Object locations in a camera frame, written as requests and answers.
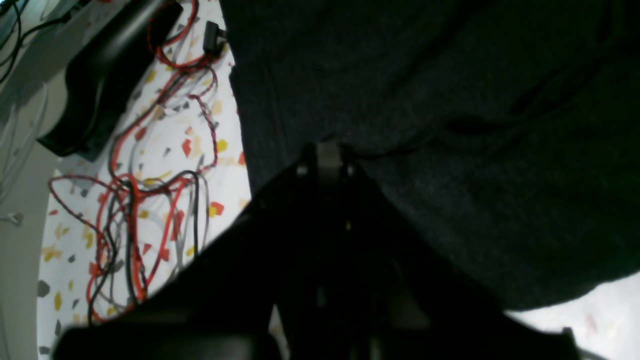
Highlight red black wire bundle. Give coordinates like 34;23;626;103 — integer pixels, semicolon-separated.
48;0;228;323

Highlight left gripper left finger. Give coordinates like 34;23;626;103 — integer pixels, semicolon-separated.
52;144;320;360

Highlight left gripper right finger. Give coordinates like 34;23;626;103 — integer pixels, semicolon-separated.
320;142;580;360

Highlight dark grey T-shirt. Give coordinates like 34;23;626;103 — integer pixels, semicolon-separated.
220;0;640;310

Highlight black cylinder right edge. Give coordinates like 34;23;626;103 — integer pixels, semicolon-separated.
38;0;183;161

